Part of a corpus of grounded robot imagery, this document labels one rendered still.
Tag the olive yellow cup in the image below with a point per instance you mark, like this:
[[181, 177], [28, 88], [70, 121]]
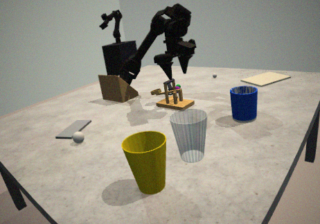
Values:
[[146, 156]]

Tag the blue cup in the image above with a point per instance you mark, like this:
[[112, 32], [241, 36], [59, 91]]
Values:
[[244, 103]]

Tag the white ball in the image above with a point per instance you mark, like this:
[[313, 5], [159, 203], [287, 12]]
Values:
[[78, 137]]

